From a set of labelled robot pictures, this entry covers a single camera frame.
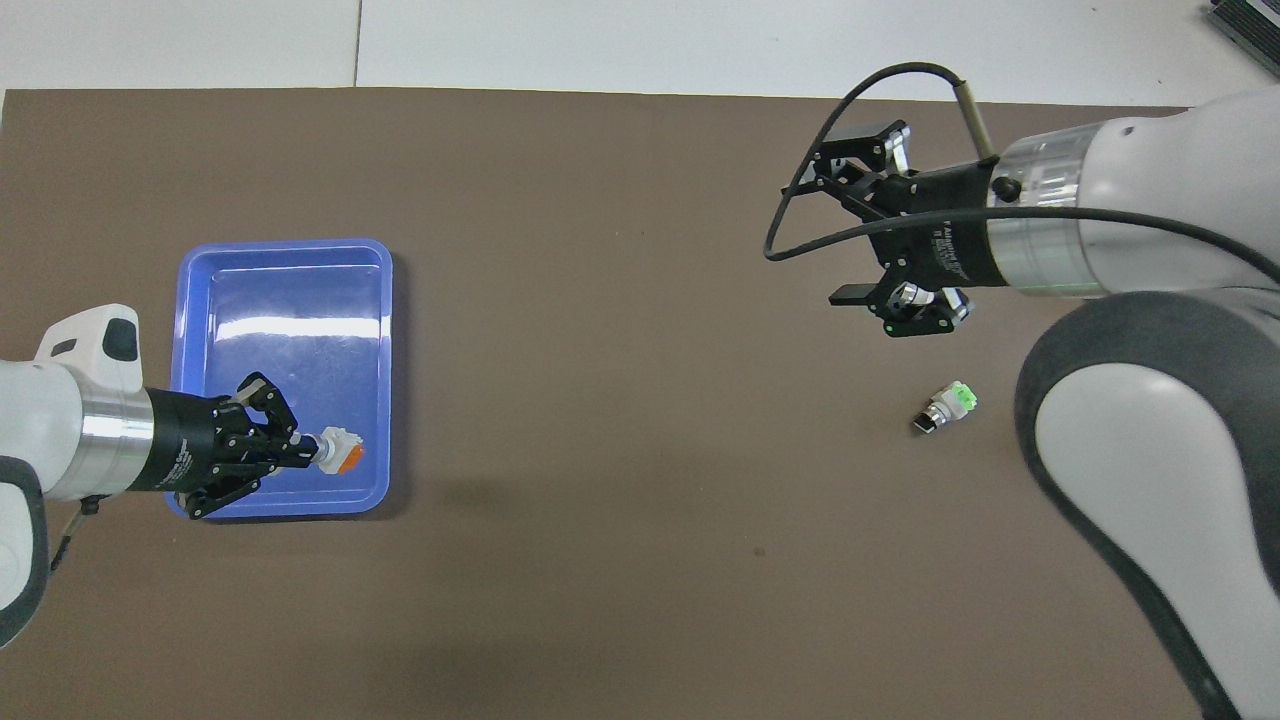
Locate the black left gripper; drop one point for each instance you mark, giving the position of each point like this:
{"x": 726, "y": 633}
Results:
{"x": 185, "y": 440}

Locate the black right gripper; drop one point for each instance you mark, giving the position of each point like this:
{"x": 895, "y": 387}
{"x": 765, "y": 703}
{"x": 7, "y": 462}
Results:
{"x": 940, "y": 230}

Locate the orange and white switch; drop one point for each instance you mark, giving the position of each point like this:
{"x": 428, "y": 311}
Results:
{"x": 342, "y": 455}

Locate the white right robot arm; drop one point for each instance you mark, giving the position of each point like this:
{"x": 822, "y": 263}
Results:
{"x": 1150, "y": 420}

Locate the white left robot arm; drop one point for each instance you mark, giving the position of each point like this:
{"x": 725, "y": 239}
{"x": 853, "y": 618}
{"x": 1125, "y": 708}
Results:
{"x": 40, "y": 420}

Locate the blue plastic tray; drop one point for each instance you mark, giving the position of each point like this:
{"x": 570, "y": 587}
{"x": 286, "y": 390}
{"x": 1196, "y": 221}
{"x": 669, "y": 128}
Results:
{"x": 300, "y": 330}

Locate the brown table mat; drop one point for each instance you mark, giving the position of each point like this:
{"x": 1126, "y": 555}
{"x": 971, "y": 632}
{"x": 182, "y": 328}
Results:
{"x": 600, "y": 520}

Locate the black ribbed device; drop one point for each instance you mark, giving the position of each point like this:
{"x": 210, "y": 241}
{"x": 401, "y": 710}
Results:
{"x": 1250, "y": 22}

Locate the green and white switch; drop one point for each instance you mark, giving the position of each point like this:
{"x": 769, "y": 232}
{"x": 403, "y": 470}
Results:
{"x": 948, "y": 405}

